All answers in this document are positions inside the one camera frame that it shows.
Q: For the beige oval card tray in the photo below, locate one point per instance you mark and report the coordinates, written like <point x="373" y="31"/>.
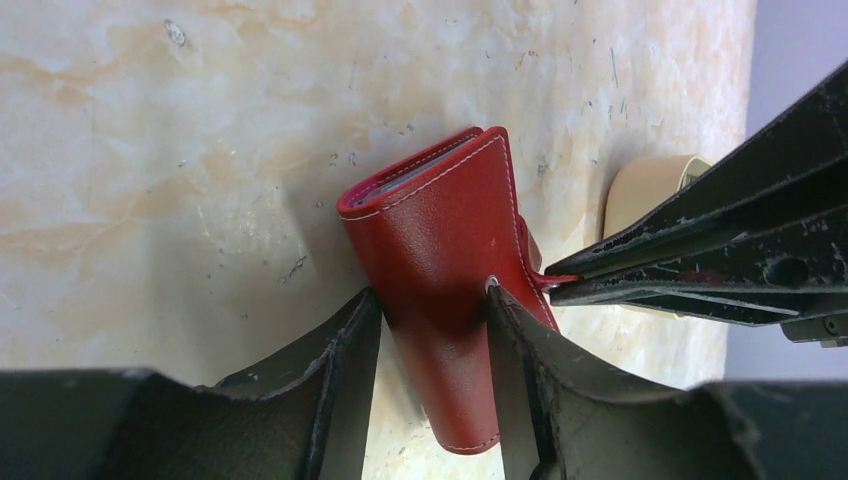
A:
<point x="646" y="182"/>

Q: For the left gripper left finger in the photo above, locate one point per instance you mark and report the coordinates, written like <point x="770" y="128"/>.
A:
<point x="300" y="413"/>

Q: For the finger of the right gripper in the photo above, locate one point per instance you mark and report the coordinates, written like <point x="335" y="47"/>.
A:
<point x="791" y="169"/>
<point x="795" y="272"/>

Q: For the red card holder wallet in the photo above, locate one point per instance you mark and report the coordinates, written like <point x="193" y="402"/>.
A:
<point x="430" y="231"/>

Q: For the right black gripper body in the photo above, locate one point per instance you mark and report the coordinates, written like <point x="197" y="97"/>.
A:
<point x="818" y="328"/>

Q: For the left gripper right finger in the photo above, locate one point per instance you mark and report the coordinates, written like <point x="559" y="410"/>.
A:
<point x="564" y="413"/>

